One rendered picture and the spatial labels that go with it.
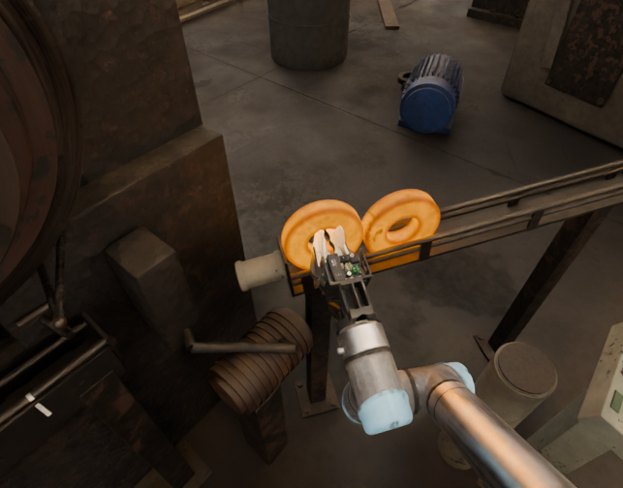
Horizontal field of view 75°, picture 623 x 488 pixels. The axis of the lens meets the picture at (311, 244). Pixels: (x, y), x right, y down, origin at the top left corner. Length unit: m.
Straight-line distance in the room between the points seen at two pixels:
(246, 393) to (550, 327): 1.21
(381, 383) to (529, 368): 0.41
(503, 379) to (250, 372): 0.50
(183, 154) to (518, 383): 0.76
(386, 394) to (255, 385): 0.32
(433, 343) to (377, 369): 0.92
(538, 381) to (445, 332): 0.67
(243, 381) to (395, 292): 0.91
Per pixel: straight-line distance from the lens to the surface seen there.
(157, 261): 0.68
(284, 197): 1.98
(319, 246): 0.72
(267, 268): 0.76
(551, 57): 2.81
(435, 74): 2.42
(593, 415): 0.85
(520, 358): 0.95
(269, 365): 0.85
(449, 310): 1.62
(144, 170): 0.73
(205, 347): 0.80
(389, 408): 0.61
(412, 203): 0.76
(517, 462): 0.58
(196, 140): 0.78
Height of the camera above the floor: 1.28
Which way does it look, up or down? 47 degrees down
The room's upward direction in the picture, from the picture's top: straight up
